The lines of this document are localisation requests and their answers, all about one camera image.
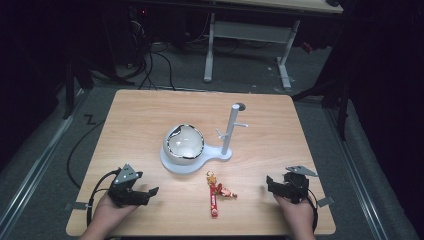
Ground black floor cable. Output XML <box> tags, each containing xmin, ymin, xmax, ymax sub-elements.
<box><xmin>66</xmin><ymin>119</ymin><xmax>106</xmax><ymax>190</ymax></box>

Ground white bowl with black rim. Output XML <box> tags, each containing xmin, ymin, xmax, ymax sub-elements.
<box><xmin>162</xmin><ymin>124</ymin><xmax>205</xmax><ymax>166</ymax></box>

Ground black cable bundle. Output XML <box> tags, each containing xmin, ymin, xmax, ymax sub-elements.
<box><xmin>126</xmin><ymin>19</ymin><xmax>177</xmax><ymax>92</ymax></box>

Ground white frame desk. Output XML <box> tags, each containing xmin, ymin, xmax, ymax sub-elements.
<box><xmin>203</xmin><ymin>0</ymin><xmax>344</xmax><ymax>92</ymax></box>

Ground grey tape strip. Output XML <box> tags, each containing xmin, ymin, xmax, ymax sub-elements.
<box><xmin>64</xmin><ymin>201</ymin><xmax>90</xmax><ymax>212</ymax></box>
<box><xmin>316</xmin><ymin>195</ymin><xmax>336</xmax><ymax>208</ymax></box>

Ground dark computer tower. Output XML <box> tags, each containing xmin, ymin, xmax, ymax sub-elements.
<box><xmin>126</xmin><ymin>4</ymin><xmax>153</xmax><ymax>68</ymax></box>

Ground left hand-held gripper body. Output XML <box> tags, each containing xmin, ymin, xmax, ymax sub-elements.
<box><xmin>107</xmin><ymin>163</ymin><xmax>150</xmax><ymax>208</ymax></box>

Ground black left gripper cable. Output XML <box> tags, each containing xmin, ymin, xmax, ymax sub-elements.
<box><xmin>86</xmin><ymin>168</ymin><xmax>122</xmax><ymax>228</ymax></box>

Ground white stand with pegs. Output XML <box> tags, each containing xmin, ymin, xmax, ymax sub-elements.
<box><xmin>160</xmin><ymin>103</ymin><xmax>250</xmax><ymax>175</ymax></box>

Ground person's left hand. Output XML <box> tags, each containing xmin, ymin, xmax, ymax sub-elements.
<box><xmin>89</xmin><ymin>192</ymin><xmax>140</xmax><ymax>234</ymax></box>

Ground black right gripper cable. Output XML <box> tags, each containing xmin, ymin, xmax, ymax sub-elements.
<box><xmin>305</xmin><ymin>188</ymin><xmax>319</xmax><ymax>233</ymax></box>

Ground person's right hand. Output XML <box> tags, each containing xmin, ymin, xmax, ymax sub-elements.
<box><xmin>273</xmin><ymin>194</ymin><xmax>317</xmax><ymax>236</ymax></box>

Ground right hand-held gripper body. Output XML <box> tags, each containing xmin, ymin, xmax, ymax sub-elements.
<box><xmin>281</xmin><ymin>165</ymin><xmax>318</xmax><ymax>205</ymax></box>

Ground metal floor rail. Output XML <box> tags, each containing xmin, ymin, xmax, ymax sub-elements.
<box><xmin>323</xmin><ymin>105</ymin><xmax>392</xmax><ymax>240</ymax></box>
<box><xmin>0</xmin><ymin>88</ymin><xmax>88</xmax><ymax>236</ymax></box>

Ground dark metal stand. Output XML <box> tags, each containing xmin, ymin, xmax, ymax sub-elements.
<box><xmin>291</xmin><ymin>63</ymin><xmax>352</xmax><ymax>142</ymax></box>
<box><xmin>61</xmin><ymin>56</ymin><xmax>95</xmax><ymax>120</ymax></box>

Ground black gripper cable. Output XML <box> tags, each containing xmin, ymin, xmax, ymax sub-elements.
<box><xmin>305</xmin><ymin>188</ymin><xmax>319</xmax><ymax>233</ymax></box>
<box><xmin>86</xmin><ymin>168</ymin><xmax>122</xmax><ymax>228</ymax></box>

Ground red strap figure keychain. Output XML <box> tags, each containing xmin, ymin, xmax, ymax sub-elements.
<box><xmin>205</xmin><ymin>170</ymin><xmax>239</xmax><ymax>219</ymax></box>

